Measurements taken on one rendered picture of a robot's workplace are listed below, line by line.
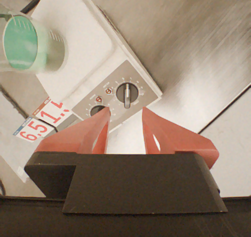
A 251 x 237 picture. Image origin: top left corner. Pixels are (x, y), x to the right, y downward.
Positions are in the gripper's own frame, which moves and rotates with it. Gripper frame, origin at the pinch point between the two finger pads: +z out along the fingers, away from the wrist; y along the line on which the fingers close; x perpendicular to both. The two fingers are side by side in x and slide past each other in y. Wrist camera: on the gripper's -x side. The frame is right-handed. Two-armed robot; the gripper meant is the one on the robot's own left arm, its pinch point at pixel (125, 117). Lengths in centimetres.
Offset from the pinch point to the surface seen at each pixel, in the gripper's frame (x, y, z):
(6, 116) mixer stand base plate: 14.3, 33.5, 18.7
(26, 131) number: 14.2, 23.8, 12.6
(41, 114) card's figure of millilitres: 9.1, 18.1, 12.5
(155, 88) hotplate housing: 0.8, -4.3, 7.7
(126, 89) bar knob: -0.1, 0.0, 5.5
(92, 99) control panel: 2.3, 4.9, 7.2
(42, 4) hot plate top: -9.5, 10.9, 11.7
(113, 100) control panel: 2.5, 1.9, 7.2
